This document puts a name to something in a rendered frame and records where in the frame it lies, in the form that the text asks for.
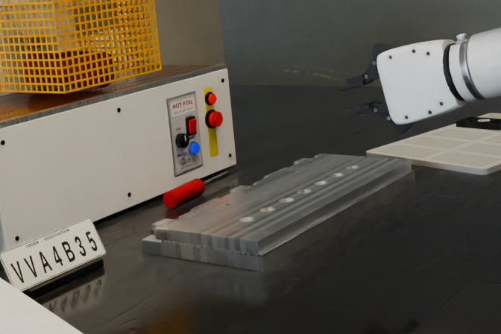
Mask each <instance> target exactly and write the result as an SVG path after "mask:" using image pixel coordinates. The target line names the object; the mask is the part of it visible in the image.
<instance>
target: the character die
mask: <svg viewBox="0 0 501 334"><path fill-rule="evenodd" d="M456 127H468V128H477V129H486V130H501V119H492V118H482V117H471V116H469V117H467V118H464V119H461V120H458V121H456Z"/></svg>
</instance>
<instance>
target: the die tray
mask: <svg viewBox="0 0 501 334"><path fill-rule="evenodd" d="M478 117H482V118H492V119H501V113H488V114H485V115H482V116H478ZM366 154H367V157H383V158H394V159H406V160H411V164H412V165H417V166H426V167H432V168H441V169H446V170H451V171H460V172H465V173H471V174H482V175H484V174H490V173H492V172H495V171H498V170H500V169H501V130H486V129H477V128H468V127H456V124H453V125H449V126H446V127H442V128H439V129H437V130H432V131H430V132H427V133H422V134H420V135H417V136H413V137H410V138H408V139H403V140H400V141H398V142H393V143H391V144H388V145H384V146H381V147H378V148H374V149H371V150H369V151H366Z"/></svg>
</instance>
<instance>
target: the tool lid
mask: <svg viewBox="0 0 501 334"><path fill-rule="evenodd" d="M411 170H412V167H411V160H406V159H394V158H383V157H361V156H350V155H338V154H318V155H316V156H315V158H314V159H313V160H310V161H308V160H304V161H303V162H301V163H298V164H296V165H294V166H291V167H289V168H287V167H285V168H282V169H280V170H278V171H276V172H274V173H271V174H269V175H266V176H264V178H263V179H262V180H259V181H257V182H255V183H254V184H253V186H252V187H250V188H248V189H239V190H237V191H235V192H232V193H230V194H229V195H225V196H224V197H222V198H214V199H212V200H211V201H207V202H206V203H204V204H201V205H199V206H197V207H194V208H192V209H191V210H190V212H188V213H185V214H183V215H181V216H179V217H178V218H179V219H178V220H176V221H173V222H172V223H170V224H161V225H159V226H156V227H155V234H156V239H159V240H164V241H170V242H179V243H184V244H190V245H200V246H205V247H210V248H220V249H225V250H231V251H240V252H245V253H255V254H260V253H262V252H263V251H266V250H267V249H269V248H271V247H273V246H275V245H276V244H278V243H280V242H282V241H284V240H285V239H287V238H289V237H291V236H293V235H294V234H296V233H298V232H300V231H301V230H304V229H305V228H307V227H309V226H311V225H312V224H314V223H316V222H318V221H320V220H321V219H323V218H326V217H327V216H328V215H331V214H333V213H334V212H336V211H338V210H340V209H341V208H343V207H345V206H347V205H348V204H351V203H353V202H354V201H356V200H358V199H360V198H361V197H363V196H365V195H367V194H368V193H370V192H372V191H374V190H375V189H378V188H379V187H381V186H383V185H385V184H387V183H389V182H390V181H392V180H394V179H396V178H397V177H399V176H401V175H403V174H405V173H406V172H408V171H411Z"/></svg>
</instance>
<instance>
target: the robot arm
mask: <svg viewBox="0 0 501 334"><path fill-rule="evenodd" d="M456 37H457V40H458V41H456V42H455V41H453V40H433V41H426V42H418V43H414V44H411V45H405V46H401V47H399V46H396V45H391V44H388V43H384V42H378V43H375V44H374V50H373V55H372V56H373V58H372V60H371V62H370V64H369V66H368V68H367V70H366V72H364V73H363V75H359V76H356V77H352V78H348V79H346V81H347V84H345V85H342V86H340V87H339V89H340V90H341V91H343V90H346V89H352V88H355V87H358V86H364V85H366V84H369V83H372V82H373V81H375V80H376V79H380V81H381V84H382V90H383V92H384V96H385V100H386V102H383V103H382V102H381V101H378V100H376V101H370V102H367V103H364V104H357V105H355V106H352V107H349V108H347V109H346V114H348V113H354V112H355V114H356V116H361V115H365V114H369V113H373V114H375V115H376V114H377V115H378V116H380V117H382V118H383V119H384V120H386V121H387V122H390V124H391V126H392V127H393V128H394V129H395V130H396V132H397V133H398V134H402V133H405V132H406V131H407V130H408V129H409V128H410V127H411V126H412V125H413V124H415V123H416V122H418V121H421V120H424V119H429V118H432V117H436V116H440V115H443V114H445V113H449V112H451V111H454V110H457V109H458V108H460V107H463V106H464V105H465V104H466V103H467V102H473V101H480V100H483V99H487V98H494V97H497V96H501V27H500V28H495V29H492V30H489V31H484V32H481V33H477V34H472V35H471V36H470V37H467V34H459V35H458V36H456Z"/></svg>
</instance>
